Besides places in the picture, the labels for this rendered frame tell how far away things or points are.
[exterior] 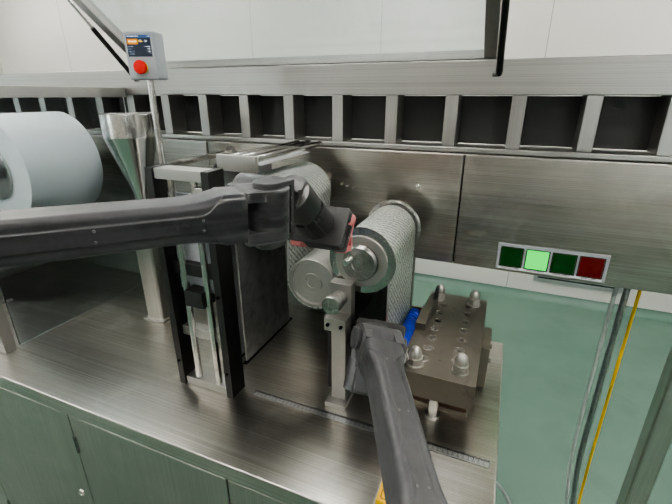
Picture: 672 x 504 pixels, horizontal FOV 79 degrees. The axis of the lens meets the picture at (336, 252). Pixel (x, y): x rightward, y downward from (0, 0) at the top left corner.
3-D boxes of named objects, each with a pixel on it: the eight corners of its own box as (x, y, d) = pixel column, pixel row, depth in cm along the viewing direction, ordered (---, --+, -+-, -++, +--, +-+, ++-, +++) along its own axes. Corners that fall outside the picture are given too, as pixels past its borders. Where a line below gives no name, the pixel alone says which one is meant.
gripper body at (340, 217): (343, 250, 64) (328, 232, 58) (287, 241, 68) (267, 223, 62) (354, 213, 66) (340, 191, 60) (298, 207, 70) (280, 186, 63)
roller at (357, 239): (332, 278, 89) (339, 229, 85) (368, 241, 112) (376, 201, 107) (381, 293, 86) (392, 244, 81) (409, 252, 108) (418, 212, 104)
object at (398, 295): (383, 360, 93) (387, 287, 86) (407, 312, 113) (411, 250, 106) (386, 360, 93) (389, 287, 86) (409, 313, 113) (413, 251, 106)
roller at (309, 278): (289, 302, 97) (287, 255, 93) (331, 264, 119) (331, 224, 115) (335, 311, 93) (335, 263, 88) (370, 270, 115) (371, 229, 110)
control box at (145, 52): (126, 79, 92) (117, 29, 89) (141, 80, 98) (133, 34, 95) (155, 79, 92) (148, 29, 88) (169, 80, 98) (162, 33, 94)
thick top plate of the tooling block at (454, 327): (396, 391, 89) (397, 368, 87) (429, 308, 124) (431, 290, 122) (472, 411, 84) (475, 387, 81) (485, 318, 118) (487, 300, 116)
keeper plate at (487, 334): (475, 385, 100) (481, 347, 96) (478, 362, 109) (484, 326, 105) (486, 388, 99) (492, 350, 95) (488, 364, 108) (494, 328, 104)
